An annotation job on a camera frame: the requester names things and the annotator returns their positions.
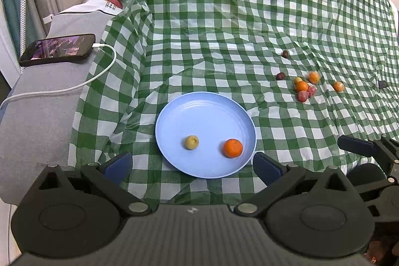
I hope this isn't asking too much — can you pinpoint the white printed pillow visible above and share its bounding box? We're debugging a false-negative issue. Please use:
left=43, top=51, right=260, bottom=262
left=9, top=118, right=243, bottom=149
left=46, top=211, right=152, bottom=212
left=83, top=0, right=131, bottom=17

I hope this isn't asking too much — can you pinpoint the light blue plate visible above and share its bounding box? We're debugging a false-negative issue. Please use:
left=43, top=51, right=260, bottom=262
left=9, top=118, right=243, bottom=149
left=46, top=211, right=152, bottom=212
left=155, top=92, right=257, bottom=178

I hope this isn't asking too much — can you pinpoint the black smartphone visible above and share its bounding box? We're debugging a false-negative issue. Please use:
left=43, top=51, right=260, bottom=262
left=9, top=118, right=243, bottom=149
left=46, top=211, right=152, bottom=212
left=19, top=33, right=96, bottom=67

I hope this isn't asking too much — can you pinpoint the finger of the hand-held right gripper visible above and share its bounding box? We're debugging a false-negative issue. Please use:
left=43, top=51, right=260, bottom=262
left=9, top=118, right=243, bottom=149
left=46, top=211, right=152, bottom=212
left=346, top=163, right=399, bottom=207
left=337, top=134, right=399, bottom=179

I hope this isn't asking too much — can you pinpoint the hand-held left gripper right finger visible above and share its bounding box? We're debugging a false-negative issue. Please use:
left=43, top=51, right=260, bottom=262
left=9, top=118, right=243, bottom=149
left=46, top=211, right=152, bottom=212
left=234, top=152, right=360, bottom=217

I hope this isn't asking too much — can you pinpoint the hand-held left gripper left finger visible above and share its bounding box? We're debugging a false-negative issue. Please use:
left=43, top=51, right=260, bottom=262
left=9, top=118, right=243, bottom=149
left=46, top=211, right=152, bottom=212
left=27, top=151, right=153, bottom=217

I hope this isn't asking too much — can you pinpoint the grey sofa armrest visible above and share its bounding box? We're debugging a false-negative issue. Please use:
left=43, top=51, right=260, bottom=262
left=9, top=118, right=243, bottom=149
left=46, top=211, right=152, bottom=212
left=0, top=12, right=109, bottom=204

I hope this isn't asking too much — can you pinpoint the white charging cable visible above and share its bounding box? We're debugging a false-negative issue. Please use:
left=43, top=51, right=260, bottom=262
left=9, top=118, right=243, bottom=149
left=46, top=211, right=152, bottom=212
left=0, top=42, right=117, bottom=112

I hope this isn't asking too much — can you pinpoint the white dotted pole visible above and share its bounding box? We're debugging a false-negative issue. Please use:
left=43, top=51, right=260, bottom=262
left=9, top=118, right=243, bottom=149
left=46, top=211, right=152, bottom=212
left=19, top=0, right=30, bottom=50

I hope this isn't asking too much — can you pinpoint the green white checked tablecloth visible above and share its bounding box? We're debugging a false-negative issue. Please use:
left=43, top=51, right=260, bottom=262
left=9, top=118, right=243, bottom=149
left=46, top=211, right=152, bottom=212
left=67, top=0, right=399, bottom=210

